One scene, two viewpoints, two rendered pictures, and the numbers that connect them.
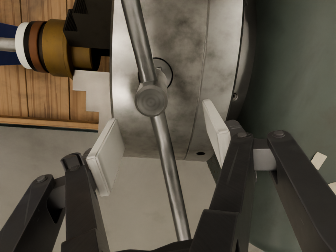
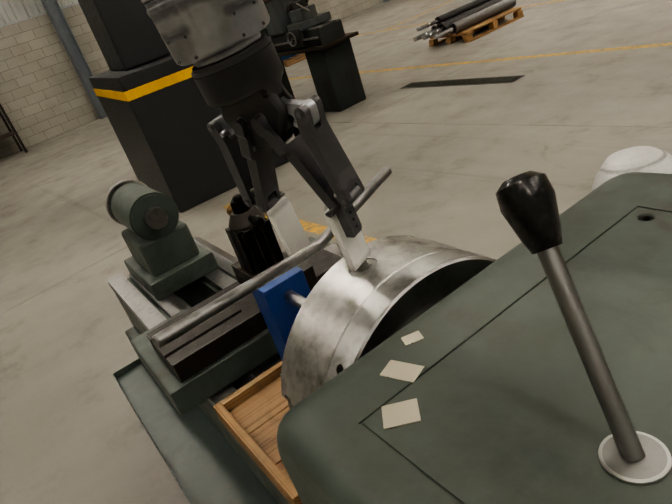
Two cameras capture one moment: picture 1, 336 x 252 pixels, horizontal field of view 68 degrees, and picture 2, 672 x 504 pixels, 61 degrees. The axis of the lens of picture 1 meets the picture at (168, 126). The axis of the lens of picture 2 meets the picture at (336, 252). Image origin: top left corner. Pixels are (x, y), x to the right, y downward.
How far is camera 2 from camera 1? 0.57 m
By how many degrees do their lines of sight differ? 74
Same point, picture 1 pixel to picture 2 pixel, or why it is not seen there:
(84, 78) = not seen: hidden behind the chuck
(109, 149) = (293, 220)
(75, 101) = not seen: hidden behind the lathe
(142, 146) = (305, 335)
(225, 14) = (440, 257)
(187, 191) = not seen: outside the picture
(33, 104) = (266, 427)
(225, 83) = (401, 284)
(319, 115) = (444, 307)
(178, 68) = (380, 267)
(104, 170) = (282, 207)
